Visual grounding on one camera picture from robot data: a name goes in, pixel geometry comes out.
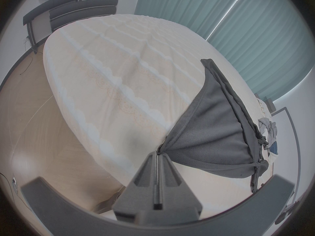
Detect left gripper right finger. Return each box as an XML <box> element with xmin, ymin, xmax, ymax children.
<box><xmin>159</xmin><ymin>153</ymin><xmax>203</xmax><ymax>218</ymax></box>

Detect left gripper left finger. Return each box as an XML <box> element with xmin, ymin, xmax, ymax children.
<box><xmin>112</xmin><ymin>151</ymin><xmax>157</xmax><ymax>221</ymax></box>

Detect black shorts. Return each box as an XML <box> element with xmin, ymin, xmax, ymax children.
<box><xmin>157</xmin><ymin>58</ymin><xmax>270</xmax><ymax>194</ymax></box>

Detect pile of clothes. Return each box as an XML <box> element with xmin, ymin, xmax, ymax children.
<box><xmin>257</xmin><ymin>118</ymin><xmax>279</xmax><ymax>155</ymax></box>

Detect bed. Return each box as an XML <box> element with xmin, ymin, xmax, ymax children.
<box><xmin>42</xmin><ymin>14</ymin><xmax>302</xmax><ymax>221</ymax></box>

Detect white printed pillow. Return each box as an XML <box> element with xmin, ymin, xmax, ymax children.
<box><xmin>255</xmin><ymin>98</ymin><xmax>271</xmax><ymax>120</ymax></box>

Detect grey bedside table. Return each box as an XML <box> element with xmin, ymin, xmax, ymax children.
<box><xmin>255</xmin><ymin>93</ymin><xmax>274</xmax><ymax>112</ymax></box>

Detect blue-green curtain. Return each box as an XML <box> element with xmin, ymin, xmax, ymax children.
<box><xmin>206</xmin><ymin>0</ymin><xmax>315</xmax><ymax>100</ymax></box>
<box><xmin>134</xmin><ymin>0</ymin><xmax>248</xmax><ymax>41</ymax></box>

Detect black chest of drawers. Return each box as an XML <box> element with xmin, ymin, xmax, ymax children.
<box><xmin>49</xmin><ymin>0</ymin><xmax>118</xmax><ymax>33</ymax></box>

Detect black framed white cabinet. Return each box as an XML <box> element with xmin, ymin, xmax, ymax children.
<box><xmin>23</xmin><ymin>0</ymin><xmax>86</xmax><ymax>55</ymax></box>

